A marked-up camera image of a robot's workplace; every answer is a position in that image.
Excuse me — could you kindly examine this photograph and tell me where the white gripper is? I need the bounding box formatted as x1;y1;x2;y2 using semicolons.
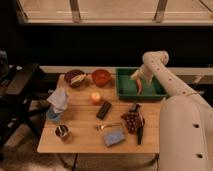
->
130;65;153;87

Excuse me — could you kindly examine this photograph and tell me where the red chili pepper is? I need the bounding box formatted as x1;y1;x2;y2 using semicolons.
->
136;79;143;95

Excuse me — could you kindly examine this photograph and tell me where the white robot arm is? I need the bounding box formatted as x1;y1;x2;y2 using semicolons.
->
131;51;213;171

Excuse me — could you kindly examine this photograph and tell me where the green plastic bin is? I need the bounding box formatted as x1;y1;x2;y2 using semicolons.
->
116;67;167;101

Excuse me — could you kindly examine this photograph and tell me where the red bowl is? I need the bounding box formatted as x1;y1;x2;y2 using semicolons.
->
92;69;111;87

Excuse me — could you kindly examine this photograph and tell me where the dark red grape bunch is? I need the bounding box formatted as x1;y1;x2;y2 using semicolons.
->
121;113;139;134

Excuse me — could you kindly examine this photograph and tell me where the orange apple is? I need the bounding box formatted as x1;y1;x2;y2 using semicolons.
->
91;92;101;104

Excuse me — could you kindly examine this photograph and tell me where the black rectangular block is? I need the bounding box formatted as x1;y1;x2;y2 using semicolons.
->
96;101;112;120

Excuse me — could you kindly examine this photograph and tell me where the yellow banana in bowl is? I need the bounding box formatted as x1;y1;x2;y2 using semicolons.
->
70;74;87;84

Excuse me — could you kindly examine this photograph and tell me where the blue sponge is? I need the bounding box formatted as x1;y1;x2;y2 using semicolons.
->
103;130;125;147

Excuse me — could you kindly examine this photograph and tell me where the dark maroon bowl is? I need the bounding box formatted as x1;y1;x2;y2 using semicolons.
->
64;69;87;88

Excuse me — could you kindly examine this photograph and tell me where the light blue crumpled cloth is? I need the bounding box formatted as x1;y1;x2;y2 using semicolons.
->
47;87;68;113

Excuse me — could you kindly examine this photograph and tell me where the blue cup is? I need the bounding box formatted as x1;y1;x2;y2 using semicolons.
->
46;108;61;123

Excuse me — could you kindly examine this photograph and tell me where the black chair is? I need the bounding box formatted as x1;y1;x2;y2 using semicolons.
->
0;50;47;161

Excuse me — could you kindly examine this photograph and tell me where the black handled knife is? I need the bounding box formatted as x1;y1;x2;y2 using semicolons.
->
130;103;145;144

